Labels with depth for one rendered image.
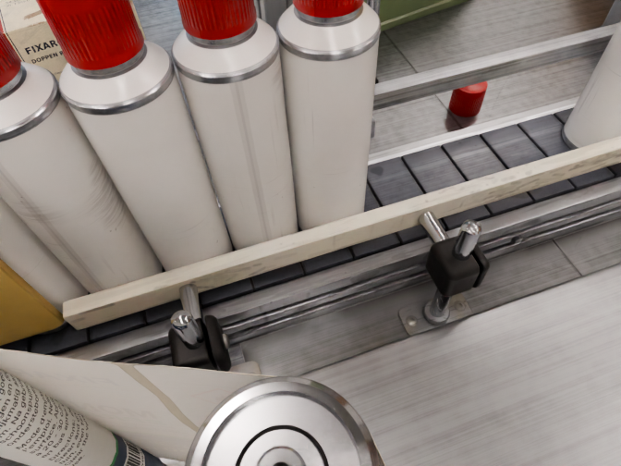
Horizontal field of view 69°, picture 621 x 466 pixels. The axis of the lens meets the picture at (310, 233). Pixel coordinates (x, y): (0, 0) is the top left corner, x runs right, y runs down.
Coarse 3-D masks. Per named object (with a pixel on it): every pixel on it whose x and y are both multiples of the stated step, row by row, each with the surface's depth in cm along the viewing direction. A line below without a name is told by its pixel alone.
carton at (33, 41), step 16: (0, 0) 53; (16, 0) 53; (32, 0) 53; (128, 0) 53; (0, 16) 51; (16, 16) 51; (32, 16) 51; (16, 32) 49; (32, 32) 50; (48, 32) 51; (16, 48) 50; (32, 48) 51; (48, 48) 52; (32, 64) 52; (48, 64) 53; (64, 64) 54
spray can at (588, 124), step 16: (608, 48) 33; (608, 64) 33; (592, 80) 35; (608, 80) 33; (592, 96) 35; (608, 96) 34; (576, 112) 37; (592, 112) 35; (608, 112) 35; (576, 128) 37; (592, 128) 36; (608, 128) 35; (576, 144) 38
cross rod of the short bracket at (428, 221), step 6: (420, 216) 32; (426, 216) 31; (432, 216) 31; (420, 222) 32; (426, 222) 31; (432, 222) 31; (438, 222) 31; (426, 228) 31; (432, 228) 31; (438, 228) 31; (426, 234) 31; (432, 234) 31; (438, 234) 30; (444, 234) 30; (432, 240) 31; (438, 240) 30
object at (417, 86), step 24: (528, 48) 34; (552, 48) 34; (576, 48) 34; (600, 48) 35; (432, 72) 32; (456, 72) 32; (480, 72) 33; (504, 72) 34; (384, 96) 32; (408, 96) 32
